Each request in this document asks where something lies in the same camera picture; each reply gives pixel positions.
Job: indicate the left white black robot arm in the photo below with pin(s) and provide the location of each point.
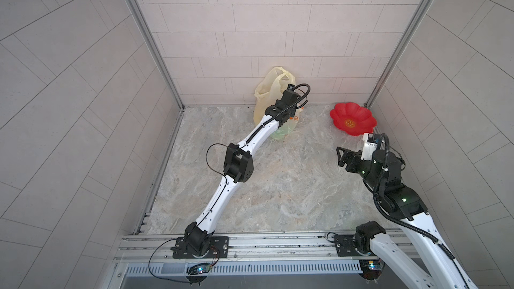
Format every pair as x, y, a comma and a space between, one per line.
238, 166

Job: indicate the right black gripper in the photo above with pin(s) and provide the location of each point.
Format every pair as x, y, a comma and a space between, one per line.
355, 156

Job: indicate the left small circuit board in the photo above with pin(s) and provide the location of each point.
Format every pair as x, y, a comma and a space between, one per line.
199, 269

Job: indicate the right small circuit board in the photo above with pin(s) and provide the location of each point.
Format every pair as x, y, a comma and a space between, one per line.
371, 269

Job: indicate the small circuit board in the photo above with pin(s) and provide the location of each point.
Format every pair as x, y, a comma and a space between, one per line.
199, 269
371, 269

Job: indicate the aluminium mounting rail frame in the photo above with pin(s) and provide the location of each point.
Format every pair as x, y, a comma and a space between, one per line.
257, 254

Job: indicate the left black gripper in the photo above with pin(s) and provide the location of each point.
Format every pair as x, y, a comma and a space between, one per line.
291, 110

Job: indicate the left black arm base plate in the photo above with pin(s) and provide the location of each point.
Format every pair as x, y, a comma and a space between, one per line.
210, 248

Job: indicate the aluminium corner post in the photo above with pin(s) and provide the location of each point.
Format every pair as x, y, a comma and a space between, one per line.
406, 38
142, 25

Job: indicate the right aluminium corner post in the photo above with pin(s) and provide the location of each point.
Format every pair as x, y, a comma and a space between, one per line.
406, 38

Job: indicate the translucent yellowish plastic bag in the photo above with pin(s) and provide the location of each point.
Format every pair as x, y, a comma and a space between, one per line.
270, 90

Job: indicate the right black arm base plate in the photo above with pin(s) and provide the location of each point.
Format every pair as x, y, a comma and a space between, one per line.
346, 246

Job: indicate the red flower-shaped plate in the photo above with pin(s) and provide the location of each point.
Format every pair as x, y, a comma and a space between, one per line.
353, 119

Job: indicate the left aluminium corner post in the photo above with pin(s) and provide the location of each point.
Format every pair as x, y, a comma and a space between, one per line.
142, 25

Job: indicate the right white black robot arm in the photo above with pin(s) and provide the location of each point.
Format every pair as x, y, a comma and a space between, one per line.
381, 171

